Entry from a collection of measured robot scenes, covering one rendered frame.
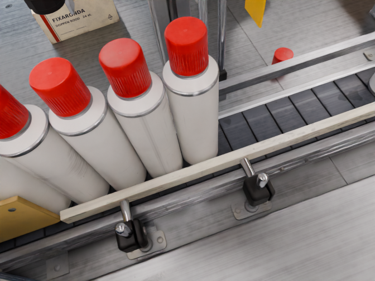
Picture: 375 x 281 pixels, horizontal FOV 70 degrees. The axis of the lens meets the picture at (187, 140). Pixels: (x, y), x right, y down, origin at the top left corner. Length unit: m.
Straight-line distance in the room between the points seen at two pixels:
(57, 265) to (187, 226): 0.19
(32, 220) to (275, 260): 0.28
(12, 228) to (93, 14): 0.46
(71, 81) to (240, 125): 0.26
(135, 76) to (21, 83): 0.46
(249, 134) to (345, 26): 0.35
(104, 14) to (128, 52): 0.47
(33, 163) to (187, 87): 0.15
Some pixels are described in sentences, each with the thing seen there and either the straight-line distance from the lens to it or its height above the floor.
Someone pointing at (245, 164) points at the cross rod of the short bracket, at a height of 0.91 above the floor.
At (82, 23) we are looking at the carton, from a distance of 0.68.
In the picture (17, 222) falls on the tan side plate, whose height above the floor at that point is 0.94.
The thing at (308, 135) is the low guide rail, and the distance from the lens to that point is 0.38.
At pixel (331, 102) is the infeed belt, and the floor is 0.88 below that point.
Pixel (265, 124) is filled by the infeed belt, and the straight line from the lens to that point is 0.41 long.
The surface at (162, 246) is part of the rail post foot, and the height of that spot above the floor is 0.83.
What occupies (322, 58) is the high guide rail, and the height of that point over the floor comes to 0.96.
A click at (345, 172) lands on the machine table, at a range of 0.46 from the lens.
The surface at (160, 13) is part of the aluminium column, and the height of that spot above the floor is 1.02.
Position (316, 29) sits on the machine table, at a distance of 0.65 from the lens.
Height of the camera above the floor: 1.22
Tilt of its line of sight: 61 degrees down
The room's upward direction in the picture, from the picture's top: 11 degrees counter-clockwise
